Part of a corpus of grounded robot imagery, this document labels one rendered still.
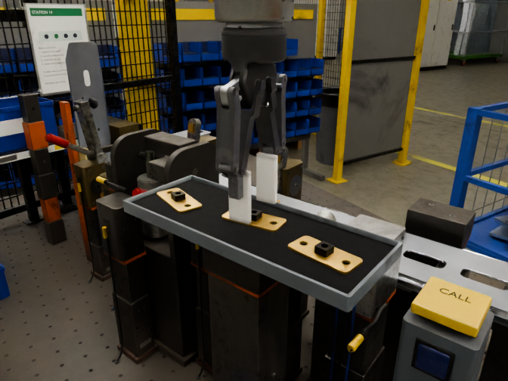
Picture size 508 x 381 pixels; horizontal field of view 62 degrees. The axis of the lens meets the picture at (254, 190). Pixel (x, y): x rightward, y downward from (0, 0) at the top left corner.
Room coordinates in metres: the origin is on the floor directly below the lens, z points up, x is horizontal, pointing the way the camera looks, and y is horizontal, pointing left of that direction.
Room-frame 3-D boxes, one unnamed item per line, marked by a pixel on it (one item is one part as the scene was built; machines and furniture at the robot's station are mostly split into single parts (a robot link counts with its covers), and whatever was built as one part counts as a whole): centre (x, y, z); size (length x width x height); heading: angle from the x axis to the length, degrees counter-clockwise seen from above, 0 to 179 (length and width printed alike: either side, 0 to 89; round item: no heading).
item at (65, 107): (1.15, 0.51, 0.95); 0.03 x 0.01 x 0.50; 51
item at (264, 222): (0.51, 0.00, 1.17); 0.08 x 0.04 x 0.01; 60
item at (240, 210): (0.48, 0.02, 1.21); 0.03 x 0.01 x 0.07; 60
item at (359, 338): (0.49, -0.17, 1.00); 0.12 x 0.01 x 0.01; 141
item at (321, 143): (4.24, -0.86, 0.36); 0.50 x 0.50 x 0.73
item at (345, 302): (0.50, 0.01, 1.16); 0.37 x 0.14 x 0.02; 51
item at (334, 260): (0.42, -0.08, 1.17); 0.08 x 0.04 x 0.01; 45
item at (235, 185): (0.47, 0.03, 1.23); 0.03 x 0.01 x 0.05; 150
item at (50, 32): (1.63, 0.70, 1.30); 0.23 x 0.02 x 0.31; 141
